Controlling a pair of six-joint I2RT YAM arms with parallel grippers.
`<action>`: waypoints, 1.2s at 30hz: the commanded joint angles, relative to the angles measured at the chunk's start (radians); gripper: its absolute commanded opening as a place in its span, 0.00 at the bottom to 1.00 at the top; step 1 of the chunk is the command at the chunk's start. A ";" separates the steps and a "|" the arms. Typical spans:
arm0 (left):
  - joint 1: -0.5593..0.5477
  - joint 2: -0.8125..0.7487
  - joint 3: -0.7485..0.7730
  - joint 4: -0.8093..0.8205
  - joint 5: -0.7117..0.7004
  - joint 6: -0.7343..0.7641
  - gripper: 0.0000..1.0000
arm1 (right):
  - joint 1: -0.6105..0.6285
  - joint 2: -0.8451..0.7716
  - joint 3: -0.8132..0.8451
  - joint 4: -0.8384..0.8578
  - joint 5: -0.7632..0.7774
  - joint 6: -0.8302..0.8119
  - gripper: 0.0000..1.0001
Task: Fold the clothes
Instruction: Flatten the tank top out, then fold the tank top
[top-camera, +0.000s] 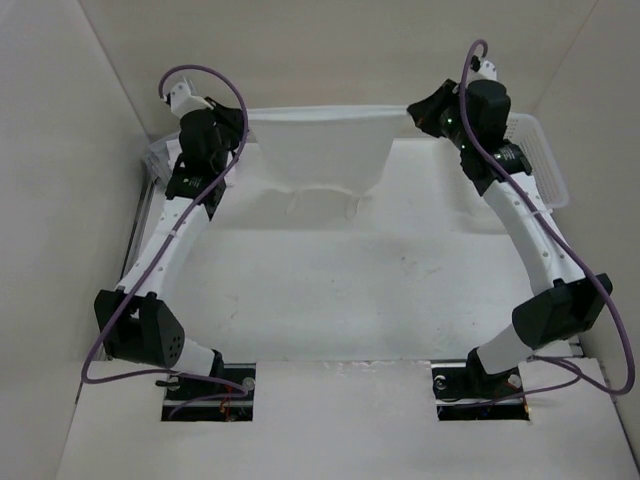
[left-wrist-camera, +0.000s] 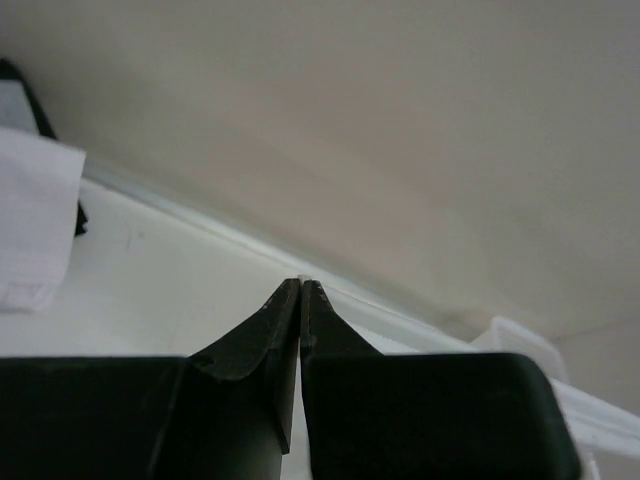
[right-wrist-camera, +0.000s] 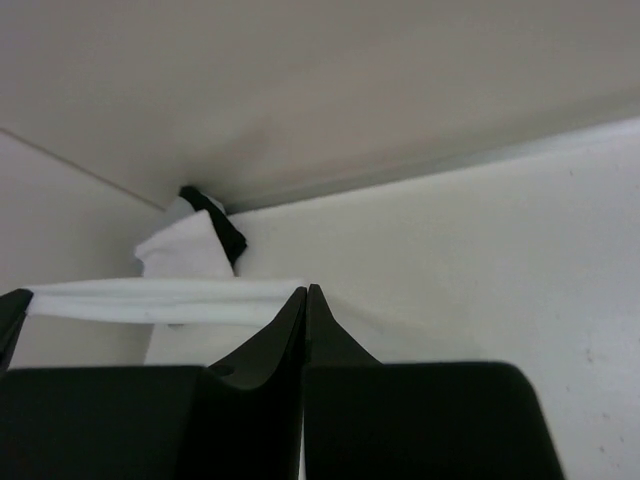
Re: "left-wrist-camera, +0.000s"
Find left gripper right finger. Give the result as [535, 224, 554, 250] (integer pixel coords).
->
[300, 281, 581, 479]

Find white plastic basket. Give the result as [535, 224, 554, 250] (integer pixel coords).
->
[470, 316, 570, 383]

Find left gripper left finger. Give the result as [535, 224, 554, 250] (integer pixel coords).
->
[1, 279, 300, 479]

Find folded grey tank top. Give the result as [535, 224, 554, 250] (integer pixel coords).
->
[0, 80, 39, 135]

